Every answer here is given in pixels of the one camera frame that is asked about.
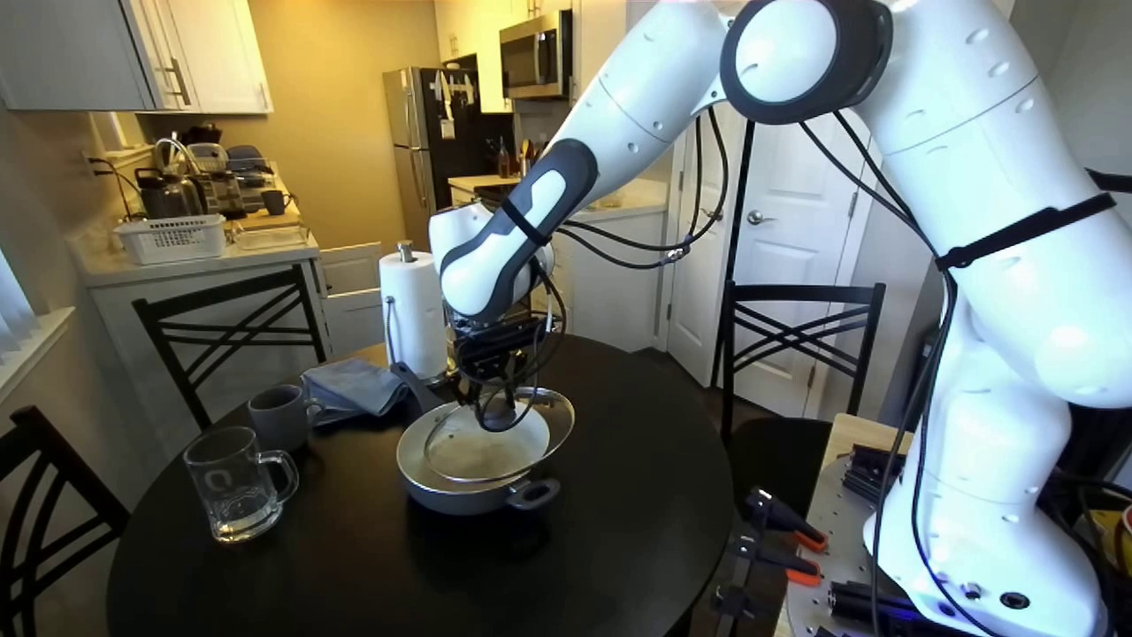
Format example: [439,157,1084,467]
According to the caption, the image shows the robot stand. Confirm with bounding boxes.
[776,411,1132,637]

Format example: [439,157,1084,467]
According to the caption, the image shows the black and orange clamp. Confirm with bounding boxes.
[743,487,830,555]
[729,534,824,587]

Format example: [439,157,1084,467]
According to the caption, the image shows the chrome kitchen tap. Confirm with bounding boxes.
[154,136,210,180]

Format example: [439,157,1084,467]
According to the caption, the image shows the paper towel roll on holder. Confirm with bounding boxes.
[379,241,450,382]

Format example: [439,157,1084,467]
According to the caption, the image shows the clear glass mug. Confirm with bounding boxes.
[183,426,301,543]

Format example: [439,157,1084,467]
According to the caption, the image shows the white door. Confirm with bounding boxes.
[665,104,878,418]

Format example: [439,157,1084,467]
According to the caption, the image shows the black box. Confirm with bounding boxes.
[827,579,922,625]
[840,442,909,507]

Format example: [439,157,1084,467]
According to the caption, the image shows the grey ceramic mug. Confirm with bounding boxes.
[247,384,325,453]

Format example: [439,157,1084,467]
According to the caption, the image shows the black metal chair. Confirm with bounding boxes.
[132,264,331,433]
[712,280,888,518]
[0,405,133,637]

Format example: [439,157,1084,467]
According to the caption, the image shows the grey pot with handles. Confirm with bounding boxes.
[389,361,563,517]

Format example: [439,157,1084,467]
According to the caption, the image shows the grey folded cloth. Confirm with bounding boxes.
[301,357,410,426]

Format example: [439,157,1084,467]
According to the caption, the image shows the white plastic basket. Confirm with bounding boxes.
[112,213,228,266]

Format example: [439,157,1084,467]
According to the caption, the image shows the white wall cabinet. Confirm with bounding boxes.
[0,0,274,115]

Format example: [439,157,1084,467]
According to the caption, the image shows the steel and black refrigerator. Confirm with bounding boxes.
[382,65,516,254]

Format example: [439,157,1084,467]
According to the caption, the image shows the glass pot lid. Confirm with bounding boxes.
[423,387,576,485]

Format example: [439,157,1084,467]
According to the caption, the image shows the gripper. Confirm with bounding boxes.
[453,314,550,422]

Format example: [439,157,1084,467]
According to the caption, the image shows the steel microwave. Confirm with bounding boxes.
[499,9,575,101]

